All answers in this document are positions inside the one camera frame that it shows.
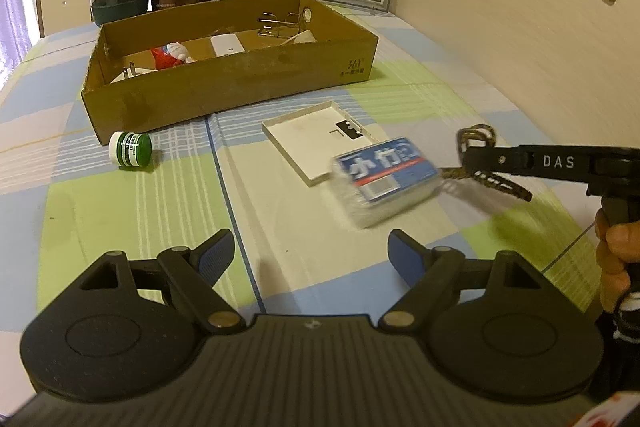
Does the checkered tablecloth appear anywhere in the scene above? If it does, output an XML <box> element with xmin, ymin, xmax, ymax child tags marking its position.
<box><xmin>0</xmin><ymin>1</ymin><xmax>623</xmax><ymax>314</ymax></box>

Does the white plug adapter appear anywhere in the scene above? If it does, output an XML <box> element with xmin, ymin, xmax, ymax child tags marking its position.
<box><xmin>112</xmin><ymin>63</ymin><xmax>157</xmax><ymax>86</ymax></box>

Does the red white toy figure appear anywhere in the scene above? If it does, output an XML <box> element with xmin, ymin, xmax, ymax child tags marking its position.
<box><xmin>150</xmin><ymin>42</ymin><xmax>199</xmax><ymax>70</ymax></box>

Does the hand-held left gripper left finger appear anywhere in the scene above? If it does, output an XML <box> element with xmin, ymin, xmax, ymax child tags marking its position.
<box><xmin>80</xmin><ymin>228</ymin><xmax>246</xmax><ymax>334</ymax></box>

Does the person's right hand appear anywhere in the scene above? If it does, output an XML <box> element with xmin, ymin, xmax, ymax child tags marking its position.
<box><xmin>594</xmin><ymin>207</ymin><xmax>640</xmax><ymax>314</ymax></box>

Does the flat white box lid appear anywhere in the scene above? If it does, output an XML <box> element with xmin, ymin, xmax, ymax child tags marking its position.
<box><xmin>261</xmin><ymin>102</ymin><xmax>376</xmax><ymax>186</ymax></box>

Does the brown patterned strap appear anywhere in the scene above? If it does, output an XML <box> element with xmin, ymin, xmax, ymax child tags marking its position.
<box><xmin>440</xmin><ymin>124</ymin><xmax>534</xmax><ymax>202</ymax></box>

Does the red white printed card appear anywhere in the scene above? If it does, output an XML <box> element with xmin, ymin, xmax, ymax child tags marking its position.
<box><xmin>587</xmin><ymin>394</ymin><xmax>640</xmax><ymax>427</ymax></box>

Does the brown cardboard box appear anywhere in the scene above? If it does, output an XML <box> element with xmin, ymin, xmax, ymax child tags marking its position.
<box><xmin>81</xmin><ymin>0</ymin><xmax>380</xmax><ymax>146</ymax></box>

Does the clear box with blue label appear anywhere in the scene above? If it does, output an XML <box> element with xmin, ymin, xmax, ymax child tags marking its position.
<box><xmin>331</xmin><ymin>137</ymin><xmax>444</xmax><ymax>229</ymax></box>

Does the person's right forearm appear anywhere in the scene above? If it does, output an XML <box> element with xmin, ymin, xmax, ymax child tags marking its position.
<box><xmin>585</xmin><ymin>279</ymin><xmax>640</xmax><ymax>408</ymax></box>

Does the metal wire clip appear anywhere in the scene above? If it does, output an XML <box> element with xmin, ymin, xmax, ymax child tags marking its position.
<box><xmin>257</xmin><ymin>11</ymin><xmax>302</xmax><ymax>40</ymax></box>

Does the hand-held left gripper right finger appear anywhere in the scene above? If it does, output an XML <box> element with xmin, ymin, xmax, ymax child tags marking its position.
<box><xmin>377</xmin><ymin>228</ymin><xmax>543</xmax><ymax>334</ymax></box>

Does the white rectangular device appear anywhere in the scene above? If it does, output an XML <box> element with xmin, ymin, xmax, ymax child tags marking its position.
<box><xmin>210</xmin><ymin>34</ymin><xmax>247</xmax><ymax>57</ymax></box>

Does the small green white jar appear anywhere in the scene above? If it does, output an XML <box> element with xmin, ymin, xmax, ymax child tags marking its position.
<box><xmin>108</xmin><ymin>131</ymin><xmax>154</xmax><ymax>170</ymax></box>

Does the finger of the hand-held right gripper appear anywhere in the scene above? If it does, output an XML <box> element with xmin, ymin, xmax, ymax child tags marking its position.
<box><xmin>457</xmin><ymin>141</ymin><xmax>592</xmax><ymax>182</ymax></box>

